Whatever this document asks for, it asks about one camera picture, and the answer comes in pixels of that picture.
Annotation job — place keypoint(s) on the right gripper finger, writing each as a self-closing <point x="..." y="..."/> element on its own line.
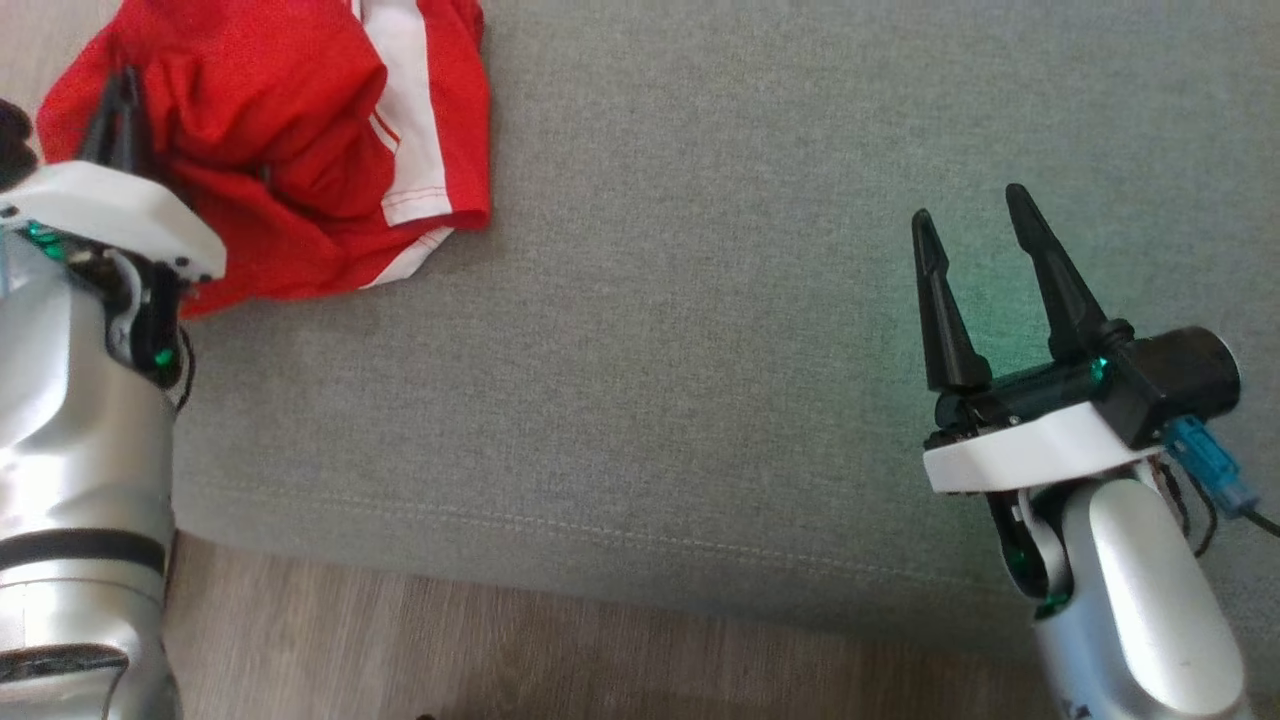
<point x="1060" y="285"/>
<point x="945" y="320"/>

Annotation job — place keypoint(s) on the blue right camera connector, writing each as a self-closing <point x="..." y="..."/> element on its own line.
<point x="1212" y="465"/>

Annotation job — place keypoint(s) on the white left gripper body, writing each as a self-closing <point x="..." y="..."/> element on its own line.
<point x="110" y="205"/>

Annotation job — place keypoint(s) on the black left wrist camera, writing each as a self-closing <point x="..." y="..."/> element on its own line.
<point x="14" y="145"/>

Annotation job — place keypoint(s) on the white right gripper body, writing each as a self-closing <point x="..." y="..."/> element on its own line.
<point x="1030" y="445"/>

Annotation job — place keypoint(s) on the grey fabric sofa seat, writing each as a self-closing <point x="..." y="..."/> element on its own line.
<point x="650" y="300"/>

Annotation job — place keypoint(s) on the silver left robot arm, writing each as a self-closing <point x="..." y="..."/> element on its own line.
<point x="80" y="450"/>

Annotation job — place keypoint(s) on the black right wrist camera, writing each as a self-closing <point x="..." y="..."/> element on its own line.
<point x="1175" y="380"/>

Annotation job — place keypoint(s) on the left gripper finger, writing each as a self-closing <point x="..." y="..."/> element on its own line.
<point x="134" y="125"/>
<point x="106" y="130"/>

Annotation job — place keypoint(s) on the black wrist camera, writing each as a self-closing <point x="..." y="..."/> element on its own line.
<point x="1175" y="380"/>
<point x="14" y="145"/>

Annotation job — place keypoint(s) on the red basketball jersey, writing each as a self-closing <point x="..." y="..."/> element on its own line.
<point x="260" y="120"/>

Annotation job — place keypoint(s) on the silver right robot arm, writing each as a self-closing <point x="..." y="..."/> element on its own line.
<point x="1140" y="600"/>

